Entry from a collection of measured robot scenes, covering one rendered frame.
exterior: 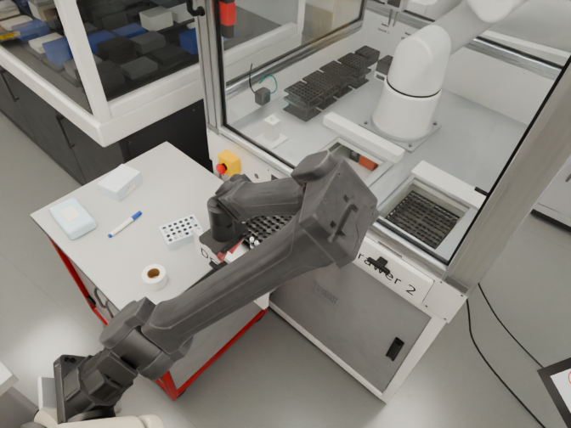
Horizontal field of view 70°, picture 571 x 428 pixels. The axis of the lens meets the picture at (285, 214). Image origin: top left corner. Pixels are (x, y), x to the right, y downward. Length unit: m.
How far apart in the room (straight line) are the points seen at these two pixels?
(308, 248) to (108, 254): 1.05
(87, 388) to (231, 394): 1.30
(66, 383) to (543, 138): 0.88
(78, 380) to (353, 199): 0.47
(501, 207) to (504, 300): 1.56
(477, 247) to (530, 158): 0.27
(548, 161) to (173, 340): 0.71
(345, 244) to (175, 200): 1.14
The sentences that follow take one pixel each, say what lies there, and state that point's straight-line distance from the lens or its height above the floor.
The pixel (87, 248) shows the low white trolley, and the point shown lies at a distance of 1.48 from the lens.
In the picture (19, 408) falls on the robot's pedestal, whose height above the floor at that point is 0.55.
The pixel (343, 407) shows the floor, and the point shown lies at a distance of 1.97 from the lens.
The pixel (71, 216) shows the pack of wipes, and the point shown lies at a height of 0.81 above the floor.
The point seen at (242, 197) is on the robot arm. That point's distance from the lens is 0.77.
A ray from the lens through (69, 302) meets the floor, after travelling 2.34.
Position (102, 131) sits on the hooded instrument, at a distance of 1.73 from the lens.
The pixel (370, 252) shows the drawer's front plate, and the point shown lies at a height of 0.90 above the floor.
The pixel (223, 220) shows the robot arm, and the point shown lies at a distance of 0.92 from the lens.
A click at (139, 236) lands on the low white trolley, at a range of 1.46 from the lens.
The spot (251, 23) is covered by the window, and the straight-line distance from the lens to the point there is 1.19.
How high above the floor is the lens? 1.86
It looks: 48 degrees down
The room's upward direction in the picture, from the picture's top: 4 degrees clockwise
